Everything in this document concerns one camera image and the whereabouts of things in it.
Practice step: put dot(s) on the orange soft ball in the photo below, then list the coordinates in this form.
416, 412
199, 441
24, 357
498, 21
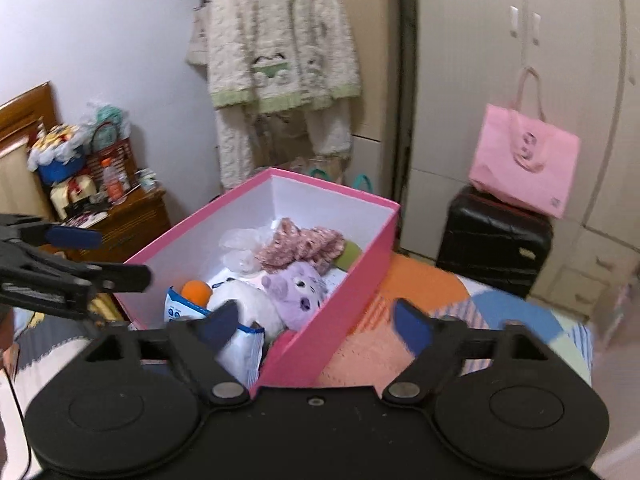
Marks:
196, 294

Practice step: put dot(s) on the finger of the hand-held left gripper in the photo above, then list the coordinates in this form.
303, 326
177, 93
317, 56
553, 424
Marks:
125, 277
75, 237

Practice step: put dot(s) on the green makeup sponge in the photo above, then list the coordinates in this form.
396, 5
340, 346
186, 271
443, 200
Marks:
347, 257

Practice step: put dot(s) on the clear plastic bag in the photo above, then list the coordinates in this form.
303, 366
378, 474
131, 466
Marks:
245, 250

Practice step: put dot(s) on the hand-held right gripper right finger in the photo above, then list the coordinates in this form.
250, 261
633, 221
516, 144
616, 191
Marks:
410, 325

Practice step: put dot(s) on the pink cardboard box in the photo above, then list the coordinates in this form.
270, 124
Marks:
350, 300

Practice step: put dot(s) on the brown woven basket bag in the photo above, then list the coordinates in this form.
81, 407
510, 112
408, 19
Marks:
117, 152

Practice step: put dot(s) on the patchwork blanket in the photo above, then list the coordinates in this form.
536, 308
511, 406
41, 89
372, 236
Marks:
380, 320

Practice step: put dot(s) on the white fleece pajama jacket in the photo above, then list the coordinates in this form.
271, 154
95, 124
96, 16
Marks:
280, 35

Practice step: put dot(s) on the beige wardrobe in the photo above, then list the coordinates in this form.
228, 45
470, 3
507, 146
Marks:
475, 35

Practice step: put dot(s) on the orange drink bottle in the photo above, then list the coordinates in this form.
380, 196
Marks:
112, 182

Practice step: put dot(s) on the white flower print bundle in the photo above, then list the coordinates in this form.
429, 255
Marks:
57, 142

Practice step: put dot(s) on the white fleece pajama pants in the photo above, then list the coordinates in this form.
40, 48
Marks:
235, 150

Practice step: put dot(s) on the pale green patterned packet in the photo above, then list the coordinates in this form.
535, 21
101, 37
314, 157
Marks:
107, 115

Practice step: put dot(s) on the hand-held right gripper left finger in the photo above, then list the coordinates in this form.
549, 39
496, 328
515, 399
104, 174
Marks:
222, 322

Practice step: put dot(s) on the blue white tissue pack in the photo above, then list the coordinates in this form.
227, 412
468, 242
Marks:
245, 355

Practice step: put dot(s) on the cream red box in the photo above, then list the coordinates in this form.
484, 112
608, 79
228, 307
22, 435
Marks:
75, 195

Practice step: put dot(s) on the wooden nightstand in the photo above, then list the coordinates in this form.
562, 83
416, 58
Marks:
140, 225

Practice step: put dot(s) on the wooden headboard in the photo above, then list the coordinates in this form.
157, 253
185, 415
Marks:
25, 115

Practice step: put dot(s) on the white plush toy brown ears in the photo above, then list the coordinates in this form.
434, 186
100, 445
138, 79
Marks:
250, 305

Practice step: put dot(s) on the purple plush toy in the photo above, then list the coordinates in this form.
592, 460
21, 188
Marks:
295, 295

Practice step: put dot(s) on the pink knitted cloth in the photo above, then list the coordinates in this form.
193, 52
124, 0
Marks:
300, 245

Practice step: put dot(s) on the pink tote bag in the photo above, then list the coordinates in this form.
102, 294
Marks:
525, 170

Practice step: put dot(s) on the black suitcase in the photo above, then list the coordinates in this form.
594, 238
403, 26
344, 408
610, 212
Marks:
490, 245

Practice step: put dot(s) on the blue bucket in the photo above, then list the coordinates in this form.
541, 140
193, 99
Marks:
60, 172

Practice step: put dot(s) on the tall beige carton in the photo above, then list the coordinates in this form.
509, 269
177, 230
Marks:
370, 60

